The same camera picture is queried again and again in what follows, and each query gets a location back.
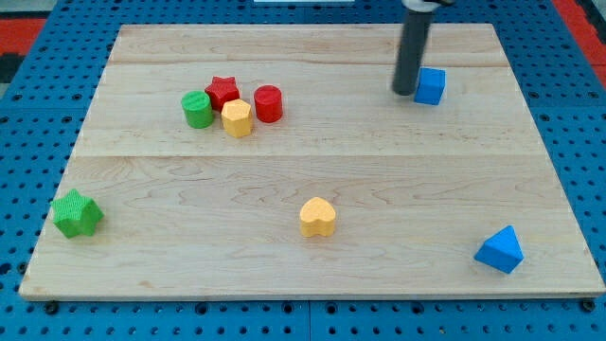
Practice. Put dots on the blue cube block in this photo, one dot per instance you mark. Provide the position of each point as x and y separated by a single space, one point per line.
431 85

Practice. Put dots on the yellow heart block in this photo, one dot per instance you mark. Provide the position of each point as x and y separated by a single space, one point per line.
317 217

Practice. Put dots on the light wooden board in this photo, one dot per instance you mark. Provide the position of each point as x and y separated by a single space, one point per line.
200 215

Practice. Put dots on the red cylinder block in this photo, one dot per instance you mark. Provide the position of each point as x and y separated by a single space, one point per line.
268 103

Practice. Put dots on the yellow hexagon block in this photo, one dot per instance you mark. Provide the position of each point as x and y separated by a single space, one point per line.
237 118

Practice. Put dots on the red star block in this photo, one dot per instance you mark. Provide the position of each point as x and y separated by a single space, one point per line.
221 90

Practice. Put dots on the green cylinder block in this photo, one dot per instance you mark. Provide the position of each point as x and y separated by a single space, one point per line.
197 109

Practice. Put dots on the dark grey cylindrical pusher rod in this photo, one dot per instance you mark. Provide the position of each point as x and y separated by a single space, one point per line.
414 35

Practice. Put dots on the blue triangular prism block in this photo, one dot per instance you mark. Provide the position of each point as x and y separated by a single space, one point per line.
502 251

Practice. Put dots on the green star block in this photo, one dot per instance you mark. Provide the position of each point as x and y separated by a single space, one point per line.
75 214

